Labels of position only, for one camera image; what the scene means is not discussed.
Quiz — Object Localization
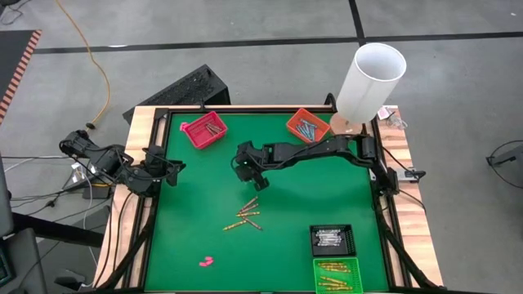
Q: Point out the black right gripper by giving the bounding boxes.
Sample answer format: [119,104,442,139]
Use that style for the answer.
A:
[235,141,271,192]

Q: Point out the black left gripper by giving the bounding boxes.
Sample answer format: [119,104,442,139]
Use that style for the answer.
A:
[153,160,187,188]

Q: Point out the red plastic basket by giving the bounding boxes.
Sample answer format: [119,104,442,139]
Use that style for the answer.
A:
[181,110,229,150]

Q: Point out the orange plastic basket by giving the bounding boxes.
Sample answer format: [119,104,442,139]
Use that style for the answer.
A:
[285,107,331,145]

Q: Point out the black perforated box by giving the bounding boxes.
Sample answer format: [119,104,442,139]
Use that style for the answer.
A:
[121,63,232,124]

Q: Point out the black plastic basket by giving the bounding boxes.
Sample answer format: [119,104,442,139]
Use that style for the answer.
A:
[309,223,357,258]

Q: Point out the black bar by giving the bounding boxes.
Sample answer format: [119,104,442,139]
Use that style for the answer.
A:
[11,211,105,249]

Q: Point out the green plastic basket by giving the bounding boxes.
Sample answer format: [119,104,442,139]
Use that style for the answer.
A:
[312,256,364,294]

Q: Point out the white pink card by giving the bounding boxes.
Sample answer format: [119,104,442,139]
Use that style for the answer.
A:
[376,105,400,121]

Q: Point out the white shade table lamp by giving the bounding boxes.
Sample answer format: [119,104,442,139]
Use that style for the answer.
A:
[329,42,408,136]

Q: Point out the eyeglasses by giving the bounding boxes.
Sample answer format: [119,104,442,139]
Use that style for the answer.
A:
[386,114,410,131]

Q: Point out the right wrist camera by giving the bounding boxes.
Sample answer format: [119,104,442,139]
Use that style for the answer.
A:
[235,162,257,183]

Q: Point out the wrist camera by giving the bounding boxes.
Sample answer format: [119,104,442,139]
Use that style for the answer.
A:
[235,162,257,183]
[145,145,167,167]

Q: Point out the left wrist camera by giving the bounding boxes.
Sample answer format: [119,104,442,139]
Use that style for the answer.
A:
[145,145,167,167]

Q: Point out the yellow extension cord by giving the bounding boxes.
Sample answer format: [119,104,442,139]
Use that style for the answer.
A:
[53,0,112,131]

